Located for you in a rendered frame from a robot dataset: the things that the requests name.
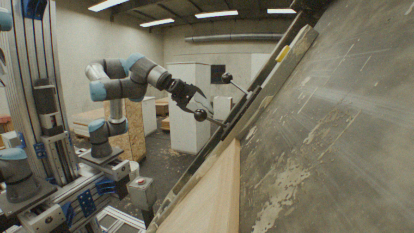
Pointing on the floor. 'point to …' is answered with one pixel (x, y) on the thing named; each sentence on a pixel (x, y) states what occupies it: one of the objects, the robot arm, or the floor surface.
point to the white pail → (133, 172)
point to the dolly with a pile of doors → (165, 125)
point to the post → (147, 217)
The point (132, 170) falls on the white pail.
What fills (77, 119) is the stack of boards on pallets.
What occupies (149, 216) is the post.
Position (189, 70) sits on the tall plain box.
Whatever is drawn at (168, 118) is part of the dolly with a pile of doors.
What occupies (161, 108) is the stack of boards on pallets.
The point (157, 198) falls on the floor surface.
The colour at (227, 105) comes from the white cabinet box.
